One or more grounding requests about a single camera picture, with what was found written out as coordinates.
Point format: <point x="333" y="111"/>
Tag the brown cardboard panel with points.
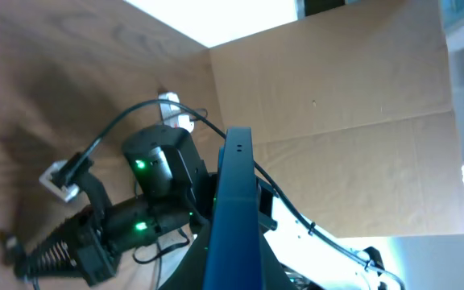
<point x="351" y="114"/>

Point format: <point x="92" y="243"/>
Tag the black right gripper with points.
<point x="99" y="235"/>

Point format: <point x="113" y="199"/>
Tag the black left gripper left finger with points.
<point x="190" y="273"/>

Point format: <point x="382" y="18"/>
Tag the white power strip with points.
<point x="174" y="116"/>

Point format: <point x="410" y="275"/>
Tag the blue Galaxy smartphone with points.
<point x="233" y="258"/>

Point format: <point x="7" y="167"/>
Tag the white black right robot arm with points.
<point x="164" y="160"/>

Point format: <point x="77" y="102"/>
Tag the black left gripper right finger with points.
<point x="274" y="276"/>

